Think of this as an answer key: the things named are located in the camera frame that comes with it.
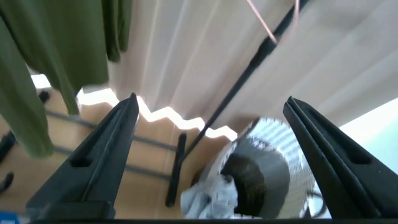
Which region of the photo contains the black clothes rack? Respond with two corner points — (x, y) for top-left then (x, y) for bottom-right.
(0, 0), (312, 208)

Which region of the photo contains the pale grey garment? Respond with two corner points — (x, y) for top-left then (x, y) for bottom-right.
(180, 173), (239, 220)

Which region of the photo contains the green printed t-shirt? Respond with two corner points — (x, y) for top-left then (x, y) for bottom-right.
(0, 0), (134, 159)

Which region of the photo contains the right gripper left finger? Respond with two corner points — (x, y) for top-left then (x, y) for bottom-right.
(25, 92), (140, 220)

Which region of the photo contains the pink clothes hanger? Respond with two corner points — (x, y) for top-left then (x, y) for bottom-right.
(246, 0), (301, 45)

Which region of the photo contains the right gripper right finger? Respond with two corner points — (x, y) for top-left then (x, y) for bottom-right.
(282, 95), (398, 219)

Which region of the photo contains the white laundry basket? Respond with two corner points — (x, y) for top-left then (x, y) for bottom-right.
(191, 116), (328, 220)

